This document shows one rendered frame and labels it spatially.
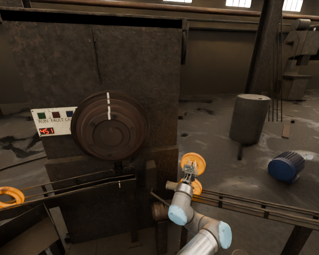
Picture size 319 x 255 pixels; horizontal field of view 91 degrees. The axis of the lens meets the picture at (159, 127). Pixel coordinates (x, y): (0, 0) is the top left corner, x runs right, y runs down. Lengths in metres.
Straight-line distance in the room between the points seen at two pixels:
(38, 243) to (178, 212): 0.80
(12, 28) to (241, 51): 8.45
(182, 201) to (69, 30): 1.07
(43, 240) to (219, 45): 8.11
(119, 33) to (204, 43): 6.97
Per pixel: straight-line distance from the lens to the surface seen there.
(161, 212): 1.28
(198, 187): 1.14
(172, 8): 6.77
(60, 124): 1.20
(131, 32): 1.09
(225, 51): 8.42
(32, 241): 1.27
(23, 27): 1.18
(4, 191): 1.44
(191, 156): 1.00
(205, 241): 0.76
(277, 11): 4.97
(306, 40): 8.30
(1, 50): 8.07
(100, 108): 0.93
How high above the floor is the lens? 1.51
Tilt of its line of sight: 23 degrees down
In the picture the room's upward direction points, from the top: straight up
